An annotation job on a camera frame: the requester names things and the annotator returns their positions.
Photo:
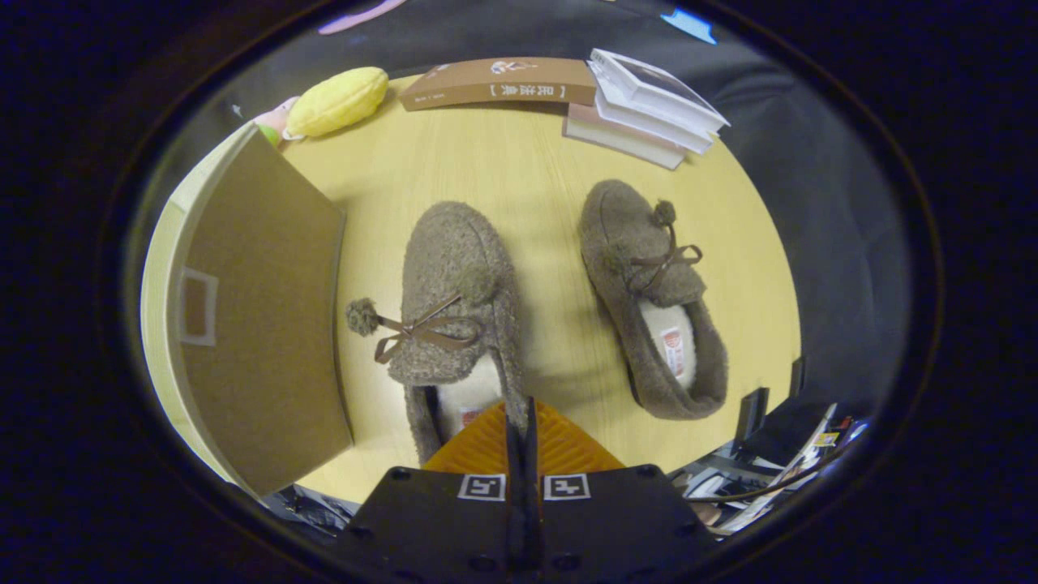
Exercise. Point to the assorted clutter beside table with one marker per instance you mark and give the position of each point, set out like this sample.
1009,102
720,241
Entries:
778,454

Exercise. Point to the white book with portrait cover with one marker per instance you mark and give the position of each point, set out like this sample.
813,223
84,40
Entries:
657,89

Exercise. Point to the pink and green plush toy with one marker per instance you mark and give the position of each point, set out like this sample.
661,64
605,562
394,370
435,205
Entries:
276,122

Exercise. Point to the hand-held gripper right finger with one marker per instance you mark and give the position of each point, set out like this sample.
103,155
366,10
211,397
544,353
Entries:
534,519

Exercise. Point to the beige cardboard storage box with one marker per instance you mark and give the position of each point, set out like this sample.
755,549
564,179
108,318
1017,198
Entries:
259,324

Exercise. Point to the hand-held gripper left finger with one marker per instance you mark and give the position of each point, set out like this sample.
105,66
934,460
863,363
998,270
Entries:
512,519

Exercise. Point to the brown fuzzy shoe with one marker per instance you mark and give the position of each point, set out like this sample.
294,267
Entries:
454,251
624,219

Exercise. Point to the yellow plush toy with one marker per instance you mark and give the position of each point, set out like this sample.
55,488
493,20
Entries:
336,101

